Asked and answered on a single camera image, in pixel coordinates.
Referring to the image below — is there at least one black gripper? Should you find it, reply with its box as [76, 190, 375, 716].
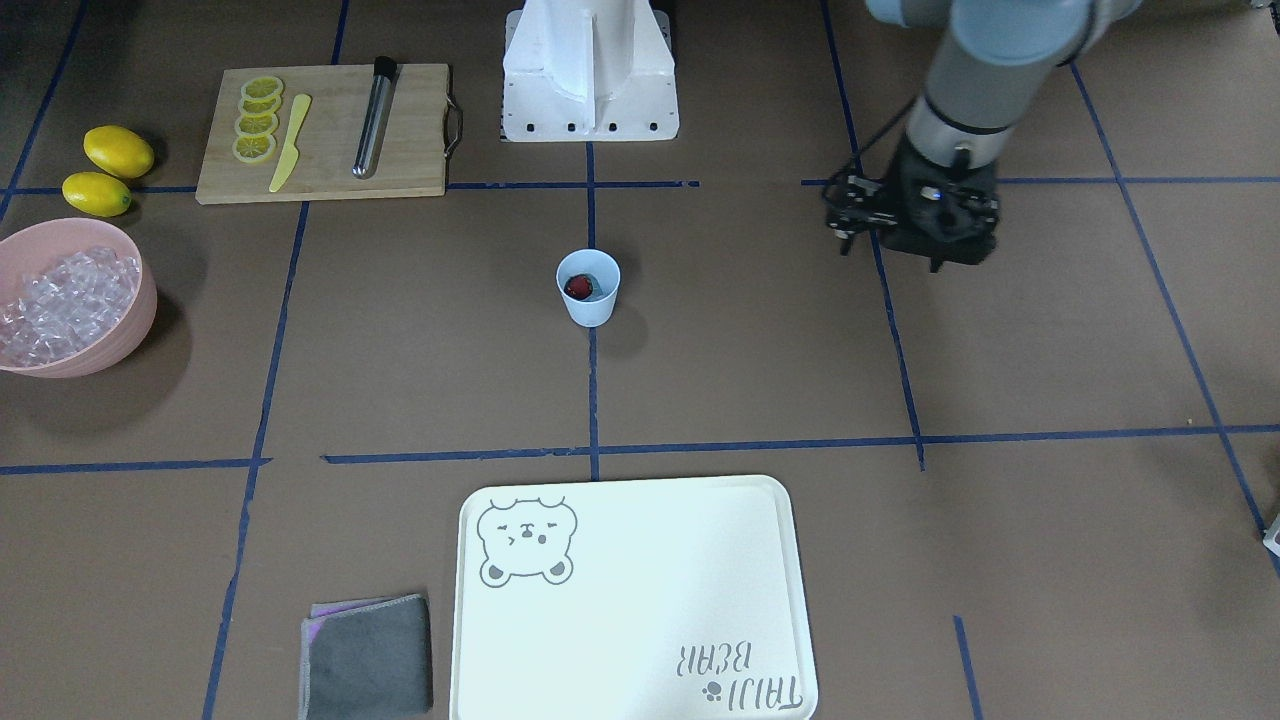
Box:
[879, 137, 1000, 272]

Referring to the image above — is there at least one red strawberry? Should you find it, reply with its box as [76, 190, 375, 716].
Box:
[562, 273, 596, 302]

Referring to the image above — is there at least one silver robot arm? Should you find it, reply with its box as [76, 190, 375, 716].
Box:
[867, 1, 1138, 272]

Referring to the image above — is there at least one light blue plastic cup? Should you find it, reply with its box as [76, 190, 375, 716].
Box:
[556, 249, 621, 328]

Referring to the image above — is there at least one pink bowl of ice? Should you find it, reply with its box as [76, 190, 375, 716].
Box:
[1, 218, 157, 378]

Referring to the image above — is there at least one cream bear tray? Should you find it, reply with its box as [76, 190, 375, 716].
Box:
[448, 474, 819, 719]

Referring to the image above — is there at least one wooden cutting board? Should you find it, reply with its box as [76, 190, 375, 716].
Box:
[195, 64, 460, 206]

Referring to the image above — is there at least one yellow plastic knife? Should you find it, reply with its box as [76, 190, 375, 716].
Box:
[268, 94, 312, 193]

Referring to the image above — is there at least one lemon slice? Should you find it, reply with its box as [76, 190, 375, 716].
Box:
[239, 94, 282, 118]
[234, 111, 279, 138]
[232, 133, 276, 164]
[239, 76, 284, 102]

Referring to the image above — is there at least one yellow lemon far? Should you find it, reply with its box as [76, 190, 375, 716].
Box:
[82, 126, 155, 181]

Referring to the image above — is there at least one yellow lemon near bowl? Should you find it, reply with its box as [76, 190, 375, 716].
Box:
[61, 170, 133, 218]

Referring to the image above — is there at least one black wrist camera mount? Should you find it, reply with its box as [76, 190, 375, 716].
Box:
[820, 168, 900, 256]

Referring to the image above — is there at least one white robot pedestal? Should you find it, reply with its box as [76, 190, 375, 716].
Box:
[500, 1, 680, 143]

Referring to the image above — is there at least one white wire cup rack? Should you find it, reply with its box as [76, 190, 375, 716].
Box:
[1262, 518, 1280, 559]

